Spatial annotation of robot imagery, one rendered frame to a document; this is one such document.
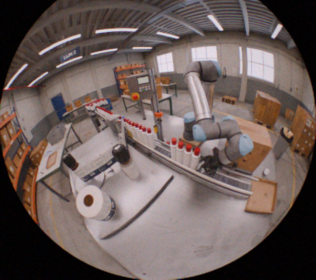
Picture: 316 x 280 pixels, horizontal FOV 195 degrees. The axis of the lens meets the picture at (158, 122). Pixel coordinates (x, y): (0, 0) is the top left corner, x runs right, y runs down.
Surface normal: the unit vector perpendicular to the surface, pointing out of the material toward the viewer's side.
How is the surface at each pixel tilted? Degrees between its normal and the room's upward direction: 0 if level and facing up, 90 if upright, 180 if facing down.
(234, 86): 90
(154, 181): 0
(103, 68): 90
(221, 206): 0
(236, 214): 0
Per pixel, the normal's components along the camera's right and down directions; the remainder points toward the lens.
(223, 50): -0.74, 0.43
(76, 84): 0.65, 0.31
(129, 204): -0.14, -0.85
